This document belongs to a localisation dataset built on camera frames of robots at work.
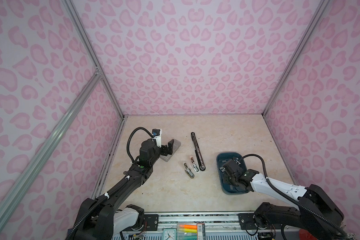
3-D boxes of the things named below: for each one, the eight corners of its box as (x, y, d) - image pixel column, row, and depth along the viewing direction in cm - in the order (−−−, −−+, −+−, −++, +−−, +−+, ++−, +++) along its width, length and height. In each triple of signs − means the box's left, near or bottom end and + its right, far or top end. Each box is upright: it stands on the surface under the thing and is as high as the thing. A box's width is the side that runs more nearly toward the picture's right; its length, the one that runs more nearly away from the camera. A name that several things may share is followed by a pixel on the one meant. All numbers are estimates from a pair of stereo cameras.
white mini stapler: (190, 179, 89) (191, 176, 85) (182, 167, 94) (182, 163, 90) (193, 177, 90) (194, 174, 86) (185, 165, 94) (185, 162, 91)
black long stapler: (200, 171, 92) (200, 169, 91) (190, 134, 111) (190, 132, 109) (205, 170, 93) (206, 168, 91) (194, 133, 111) (195, 131, 109)
